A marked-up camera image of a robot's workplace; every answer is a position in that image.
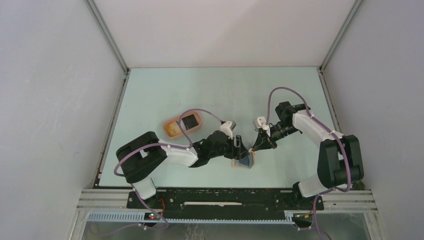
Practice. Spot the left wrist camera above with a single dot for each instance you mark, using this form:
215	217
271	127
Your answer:
227	128

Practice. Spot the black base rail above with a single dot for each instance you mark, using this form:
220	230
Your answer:
230	203

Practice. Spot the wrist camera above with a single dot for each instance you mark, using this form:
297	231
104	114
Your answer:
260	123
227	128

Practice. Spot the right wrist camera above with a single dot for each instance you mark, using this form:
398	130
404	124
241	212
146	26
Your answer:
260	123

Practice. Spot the yellow card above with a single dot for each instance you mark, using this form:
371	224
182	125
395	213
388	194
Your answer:
173	129

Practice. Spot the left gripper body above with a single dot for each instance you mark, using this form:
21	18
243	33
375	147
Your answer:
228	150

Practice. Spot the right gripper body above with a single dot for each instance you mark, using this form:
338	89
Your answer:
276	132

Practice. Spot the black card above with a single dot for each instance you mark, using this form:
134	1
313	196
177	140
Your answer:
189	122

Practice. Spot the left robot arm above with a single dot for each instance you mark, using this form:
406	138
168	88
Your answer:
140	157

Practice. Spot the pink plastic tray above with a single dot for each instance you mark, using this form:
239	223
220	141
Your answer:
178	119

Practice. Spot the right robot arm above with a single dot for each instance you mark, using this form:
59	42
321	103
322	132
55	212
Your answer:
339	159

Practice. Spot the white cable duct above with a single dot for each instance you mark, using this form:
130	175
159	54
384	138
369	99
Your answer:
140	217

